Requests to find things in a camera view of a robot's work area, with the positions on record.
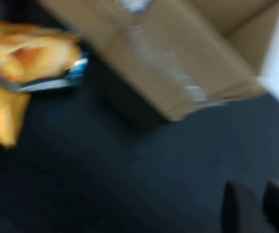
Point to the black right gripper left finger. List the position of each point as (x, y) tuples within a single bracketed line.
[(244, 213)]

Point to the plain yellow snack packet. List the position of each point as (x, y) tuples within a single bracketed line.
[(1, 116)]

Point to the blue black Vikar fries bag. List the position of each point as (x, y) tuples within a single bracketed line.
[(32, 55)]

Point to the clear packing tape strip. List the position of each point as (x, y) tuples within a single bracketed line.
[(195, 93)]

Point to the taped cardboard box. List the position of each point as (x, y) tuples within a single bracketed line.
[(168, 60)]

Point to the white label sticker red writing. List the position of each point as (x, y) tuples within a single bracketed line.
[(137, 5)]

